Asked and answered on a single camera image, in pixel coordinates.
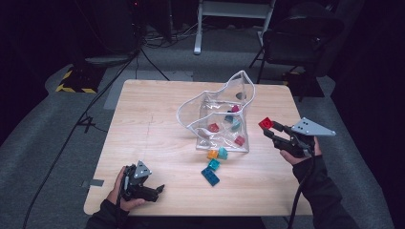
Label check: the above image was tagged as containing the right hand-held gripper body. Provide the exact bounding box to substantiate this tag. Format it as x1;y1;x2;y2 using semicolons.
272;116;337;159

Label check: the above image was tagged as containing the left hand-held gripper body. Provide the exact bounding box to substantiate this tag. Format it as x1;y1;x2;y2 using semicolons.
119;159;160;203

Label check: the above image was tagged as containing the clear plastic bag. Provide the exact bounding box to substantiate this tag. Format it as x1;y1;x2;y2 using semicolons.
177;70;258;154

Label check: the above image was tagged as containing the person's right hand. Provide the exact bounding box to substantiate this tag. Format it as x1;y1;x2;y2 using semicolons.
279;135;323;166

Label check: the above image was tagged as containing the person's left hand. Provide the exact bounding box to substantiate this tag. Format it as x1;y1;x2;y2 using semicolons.
106;165;146;212

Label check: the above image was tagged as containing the dark base with yellow stripe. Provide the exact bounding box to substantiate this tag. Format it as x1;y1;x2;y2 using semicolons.
282;70;326;98

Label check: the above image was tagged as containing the grey tape strip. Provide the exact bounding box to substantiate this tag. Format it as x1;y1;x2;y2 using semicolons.
81;178;105;188

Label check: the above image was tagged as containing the black chair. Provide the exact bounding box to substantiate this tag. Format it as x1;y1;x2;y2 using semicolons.
248;2;346;85

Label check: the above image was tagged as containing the black yellow striped base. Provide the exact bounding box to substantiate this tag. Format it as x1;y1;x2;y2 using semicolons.
54;65;107;94

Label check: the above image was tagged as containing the white metal stand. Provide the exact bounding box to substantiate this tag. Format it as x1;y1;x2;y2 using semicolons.
193;0;277;56

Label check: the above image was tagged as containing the right hand-held gripper cable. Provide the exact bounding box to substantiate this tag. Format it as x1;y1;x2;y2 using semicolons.
287;152;316;229

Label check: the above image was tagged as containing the long black floor cable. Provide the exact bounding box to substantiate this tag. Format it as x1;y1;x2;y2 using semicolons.
21;47;142;229

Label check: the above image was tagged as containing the bundle of floor cables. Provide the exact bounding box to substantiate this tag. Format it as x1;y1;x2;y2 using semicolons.
141;18;199;50

